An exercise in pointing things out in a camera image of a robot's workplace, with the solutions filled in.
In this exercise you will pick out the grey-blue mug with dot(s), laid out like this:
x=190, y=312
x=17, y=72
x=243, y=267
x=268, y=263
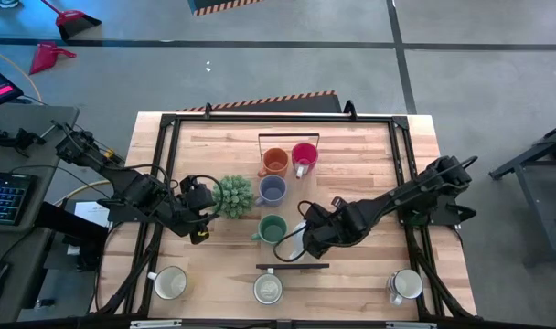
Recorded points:
x=272, y=191

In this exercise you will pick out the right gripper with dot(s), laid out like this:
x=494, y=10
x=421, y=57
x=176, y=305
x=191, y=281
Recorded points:
x=346, y=226

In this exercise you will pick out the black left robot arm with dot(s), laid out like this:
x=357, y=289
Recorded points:
x=141, y=192

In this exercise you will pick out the orange mug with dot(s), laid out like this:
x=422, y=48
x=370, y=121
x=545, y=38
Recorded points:
x=274, y=161

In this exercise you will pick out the red dustpan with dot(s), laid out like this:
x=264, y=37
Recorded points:
x=45, y=55

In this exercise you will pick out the black equipment stand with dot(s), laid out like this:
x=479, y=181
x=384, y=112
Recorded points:
x=72, y=228

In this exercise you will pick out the grey desk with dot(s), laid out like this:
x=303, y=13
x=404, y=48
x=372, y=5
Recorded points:
x=31, y=114

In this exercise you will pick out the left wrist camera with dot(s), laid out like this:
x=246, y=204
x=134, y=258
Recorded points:
x=200, y=191

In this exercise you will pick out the hazard striped black mat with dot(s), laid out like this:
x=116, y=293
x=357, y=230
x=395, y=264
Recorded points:
x=282, y=106

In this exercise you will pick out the sage green mug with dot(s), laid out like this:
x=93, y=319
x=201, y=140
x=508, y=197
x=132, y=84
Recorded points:
x=272, y=230

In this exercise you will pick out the white mug dark rim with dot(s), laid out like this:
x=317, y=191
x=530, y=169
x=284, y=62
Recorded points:
x=406, y=284

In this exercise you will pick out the blue floral white mug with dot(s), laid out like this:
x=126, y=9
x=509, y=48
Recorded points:
x=267, y=289

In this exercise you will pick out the red broom black bristles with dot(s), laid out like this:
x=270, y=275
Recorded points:
x=77, y=20

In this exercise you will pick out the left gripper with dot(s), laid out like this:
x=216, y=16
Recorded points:
x=195, y=194

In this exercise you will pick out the hazard striped black platform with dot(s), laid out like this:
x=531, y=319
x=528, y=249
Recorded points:
x=205, y=4

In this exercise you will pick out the white paper sheet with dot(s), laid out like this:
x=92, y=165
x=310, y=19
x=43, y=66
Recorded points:
x=93, y=212

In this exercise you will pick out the black clamp tool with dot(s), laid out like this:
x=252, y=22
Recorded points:
x=17, y=138

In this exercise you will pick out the backlit black keyboard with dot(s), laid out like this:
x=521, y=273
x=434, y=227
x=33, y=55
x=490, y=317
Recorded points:
x=3, y=198

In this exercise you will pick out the yellow mug white interior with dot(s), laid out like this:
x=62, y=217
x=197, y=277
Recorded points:
x=170, y=283

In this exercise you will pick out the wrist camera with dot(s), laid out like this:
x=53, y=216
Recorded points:
x=317, y=215
x=200, y=191

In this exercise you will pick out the dark grey side table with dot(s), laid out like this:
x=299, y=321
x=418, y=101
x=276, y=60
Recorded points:
x=538, y=192

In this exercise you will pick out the pale shoe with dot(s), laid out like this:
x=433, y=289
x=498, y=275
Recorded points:
x=1, y=3

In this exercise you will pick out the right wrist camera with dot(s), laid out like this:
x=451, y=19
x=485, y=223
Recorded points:
x=317, y=215

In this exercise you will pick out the faux succulent in white pot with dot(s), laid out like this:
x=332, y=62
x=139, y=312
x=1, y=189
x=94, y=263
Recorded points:
x=233, y=196

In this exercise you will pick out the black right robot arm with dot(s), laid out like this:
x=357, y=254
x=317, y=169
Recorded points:
x=397, y=196

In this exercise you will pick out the silver metal bracket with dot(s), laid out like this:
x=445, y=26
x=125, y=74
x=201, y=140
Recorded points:
x=154, y=324
x=410, y=325

